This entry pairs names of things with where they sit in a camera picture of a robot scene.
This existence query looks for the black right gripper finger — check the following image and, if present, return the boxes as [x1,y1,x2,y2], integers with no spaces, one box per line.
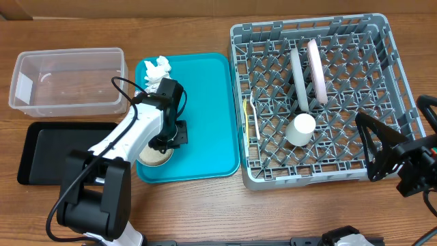
[417,94,437,132]
[355,112,408,182]

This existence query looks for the white rice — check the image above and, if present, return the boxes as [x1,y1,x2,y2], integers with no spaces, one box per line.
[140,146,173,164]

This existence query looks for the grey bowl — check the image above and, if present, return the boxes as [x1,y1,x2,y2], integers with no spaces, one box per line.
[136,145,175,168]

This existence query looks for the yellow plastic spoon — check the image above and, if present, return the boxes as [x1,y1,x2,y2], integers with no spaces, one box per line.
[242,98,250,147]

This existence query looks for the pink plate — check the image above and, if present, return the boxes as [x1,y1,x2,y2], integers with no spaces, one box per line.
[307,39,328,104]

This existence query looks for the light grey plate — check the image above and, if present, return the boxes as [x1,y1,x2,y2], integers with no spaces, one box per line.
[290,49,309,112]

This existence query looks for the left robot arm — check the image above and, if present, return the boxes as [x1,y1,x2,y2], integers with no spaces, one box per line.
[46,79,188,245]

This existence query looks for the grey dishwasher rack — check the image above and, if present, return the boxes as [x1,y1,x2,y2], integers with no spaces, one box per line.
[229,13,425,190]

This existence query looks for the crumpled white napkin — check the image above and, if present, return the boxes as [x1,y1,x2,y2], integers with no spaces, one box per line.
[144,56,171,93]

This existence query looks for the teal serving tray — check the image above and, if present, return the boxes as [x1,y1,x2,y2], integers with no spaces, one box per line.
[137,53,240,184]

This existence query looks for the white cup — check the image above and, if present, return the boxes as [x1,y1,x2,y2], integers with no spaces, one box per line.
[285,113,316,146]

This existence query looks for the clear plastic bin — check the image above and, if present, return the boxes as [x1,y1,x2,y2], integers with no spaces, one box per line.
[8,47,128,118]

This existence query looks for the black tray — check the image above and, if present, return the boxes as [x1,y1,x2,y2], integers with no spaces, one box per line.
[17,122,117,185]

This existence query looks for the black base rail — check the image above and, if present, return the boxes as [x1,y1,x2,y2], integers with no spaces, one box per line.
[143,235,386,246]

